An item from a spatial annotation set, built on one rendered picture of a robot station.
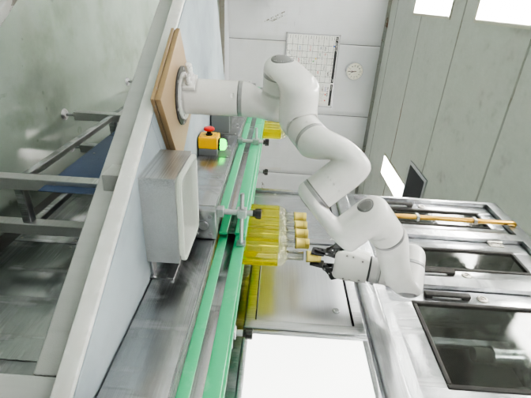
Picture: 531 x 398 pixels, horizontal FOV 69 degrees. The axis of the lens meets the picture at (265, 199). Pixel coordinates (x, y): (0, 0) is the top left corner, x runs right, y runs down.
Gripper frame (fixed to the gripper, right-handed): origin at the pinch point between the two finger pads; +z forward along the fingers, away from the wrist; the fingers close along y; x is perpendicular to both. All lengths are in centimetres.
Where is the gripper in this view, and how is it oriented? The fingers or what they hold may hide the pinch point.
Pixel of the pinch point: (318, 257)
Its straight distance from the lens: 118.0
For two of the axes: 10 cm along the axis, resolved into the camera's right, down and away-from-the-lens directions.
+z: -9.5, -1.8, 2.4
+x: -2.9, 4.3, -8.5
